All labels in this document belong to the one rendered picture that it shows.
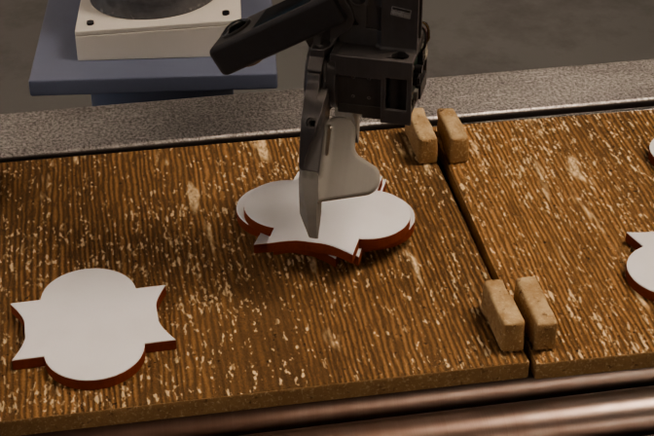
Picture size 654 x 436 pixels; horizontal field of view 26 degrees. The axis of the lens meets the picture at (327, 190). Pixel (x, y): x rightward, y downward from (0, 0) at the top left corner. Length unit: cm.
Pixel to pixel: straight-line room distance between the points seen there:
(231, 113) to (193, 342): 38
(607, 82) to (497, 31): 220
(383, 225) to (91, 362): 26
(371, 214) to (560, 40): 252
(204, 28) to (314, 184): 56
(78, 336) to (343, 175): 23
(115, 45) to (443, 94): 39
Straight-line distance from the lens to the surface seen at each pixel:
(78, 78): 157
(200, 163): 126
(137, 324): 106
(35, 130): 138
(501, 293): 106
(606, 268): 115
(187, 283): 111
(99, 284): 111
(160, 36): 158
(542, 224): 119
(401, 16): 103
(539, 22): 372
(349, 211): 114
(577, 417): 103
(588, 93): 144
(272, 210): 114
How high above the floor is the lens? 159
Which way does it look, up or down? 32 degrees down
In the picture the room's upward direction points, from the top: straight up
